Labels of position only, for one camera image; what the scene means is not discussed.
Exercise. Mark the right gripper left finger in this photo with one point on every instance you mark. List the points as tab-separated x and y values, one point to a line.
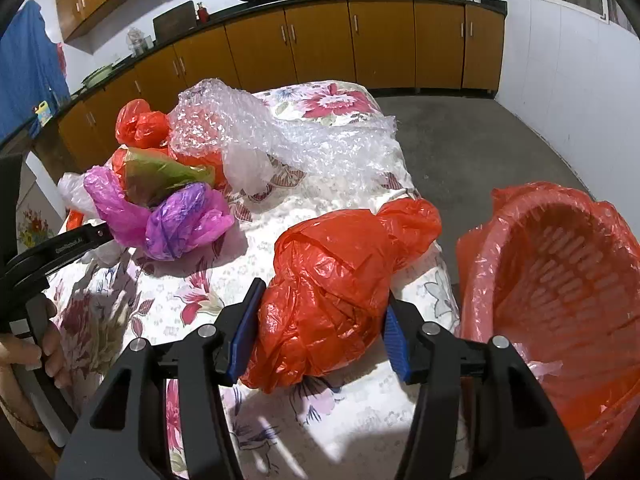
122	432

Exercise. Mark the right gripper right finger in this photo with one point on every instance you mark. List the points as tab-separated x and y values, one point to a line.
515	431

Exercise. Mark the white plastic bag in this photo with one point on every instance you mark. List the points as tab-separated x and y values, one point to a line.
75	196

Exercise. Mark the purple pink plastic bag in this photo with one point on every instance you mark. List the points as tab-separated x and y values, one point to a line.
189	218

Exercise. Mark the olive green plastic bag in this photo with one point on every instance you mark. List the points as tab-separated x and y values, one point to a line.
148	177

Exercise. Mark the small red plastic bag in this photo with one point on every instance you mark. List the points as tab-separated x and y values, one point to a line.
138	126

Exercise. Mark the large red plastic bag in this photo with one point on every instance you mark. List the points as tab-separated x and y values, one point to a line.
325	305

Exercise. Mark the orange lower kitchen cabinets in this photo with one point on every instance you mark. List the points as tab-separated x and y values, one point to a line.
380	44

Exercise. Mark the person's left hand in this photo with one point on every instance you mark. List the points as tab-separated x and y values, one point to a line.
20	352

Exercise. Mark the red plastic basket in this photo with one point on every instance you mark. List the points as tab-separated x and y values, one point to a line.
557	273

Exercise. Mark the floral tablecloth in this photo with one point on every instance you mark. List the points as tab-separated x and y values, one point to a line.
325	212

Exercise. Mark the yellow blue container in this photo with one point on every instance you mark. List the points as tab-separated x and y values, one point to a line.
43	112

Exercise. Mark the red plastic bag middle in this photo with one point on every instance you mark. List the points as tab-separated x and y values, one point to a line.
209	160

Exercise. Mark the blue hanging cloth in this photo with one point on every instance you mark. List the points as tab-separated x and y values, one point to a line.
31	72

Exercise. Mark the green pot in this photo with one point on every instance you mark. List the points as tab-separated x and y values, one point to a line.
97	76

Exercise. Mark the clear bubble wrap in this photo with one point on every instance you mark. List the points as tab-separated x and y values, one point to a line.
330	129

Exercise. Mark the glass jar on counter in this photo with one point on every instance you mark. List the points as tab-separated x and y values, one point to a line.
137	42

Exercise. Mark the dark cutting board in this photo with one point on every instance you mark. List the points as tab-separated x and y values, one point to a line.
175	22

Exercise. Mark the red bottle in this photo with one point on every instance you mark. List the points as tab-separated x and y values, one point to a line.
202	12

